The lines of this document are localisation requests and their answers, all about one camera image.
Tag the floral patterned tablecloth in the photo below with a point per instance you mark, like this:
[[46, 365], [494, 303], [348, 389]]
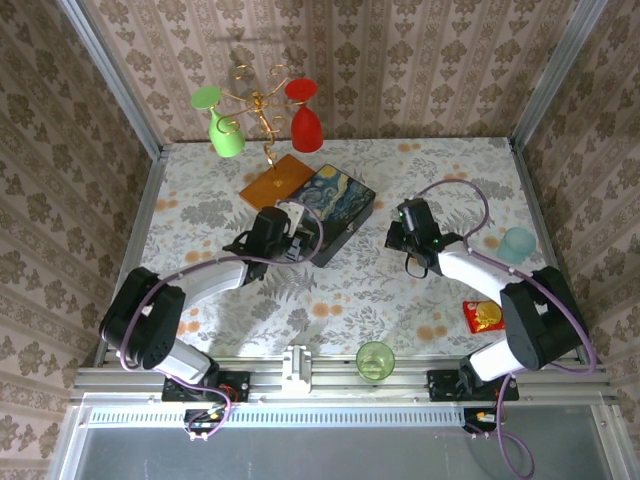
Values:
[[350, 300]]

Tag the green plastic wine glass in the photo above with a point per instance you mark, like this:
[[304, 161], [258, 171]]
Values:
[[225, 137]]

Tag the black box starry night lid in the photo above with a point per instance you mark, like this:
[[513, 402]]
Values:
[[335, 197]]

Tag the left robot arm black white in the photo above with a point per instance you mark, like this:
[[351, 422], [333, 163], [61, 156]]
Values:
[[150, 320]]

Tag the red plastic wine glass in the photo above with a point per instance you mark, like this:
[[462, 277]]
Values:
[[306, 127]]

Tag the white centre mounting bracket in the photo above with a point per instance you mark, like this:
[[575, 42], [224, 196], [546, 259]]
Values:
[[297, 370]]

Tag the grey metal panel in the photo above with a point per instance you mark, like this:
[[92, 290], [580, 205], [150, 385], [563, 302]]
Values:
[[325, 455]]

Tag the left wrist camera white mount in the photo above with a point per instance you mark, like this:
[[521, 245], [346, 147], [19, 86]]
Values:
[[297, 212]]

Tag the frosted teal cup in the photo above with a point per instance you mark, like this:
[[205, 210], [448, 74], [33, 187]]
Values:
[[516, 246]]

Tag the aluminium frame rail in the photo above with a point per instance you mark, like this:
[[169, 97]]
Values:
[[340, 387]]

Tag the aluminium frame post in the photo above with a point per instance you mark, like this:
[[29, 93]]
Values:
[[555, 75], [112, 80]]

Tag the transparent green cup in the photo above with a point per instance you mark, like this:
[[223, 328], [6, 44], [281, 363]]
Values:
[[375, 362]]

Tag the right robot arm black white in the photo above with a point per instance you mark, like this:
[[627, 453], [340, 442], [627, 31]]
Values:
[[535, 320]]

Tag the silver metal hasp latch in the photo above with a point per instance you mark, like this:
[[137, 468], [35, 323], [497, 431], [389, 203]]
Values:
[[353, 228]]

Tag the red snack packet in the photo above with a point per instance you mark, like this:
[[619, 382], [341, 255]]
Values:
[[484, 317]]

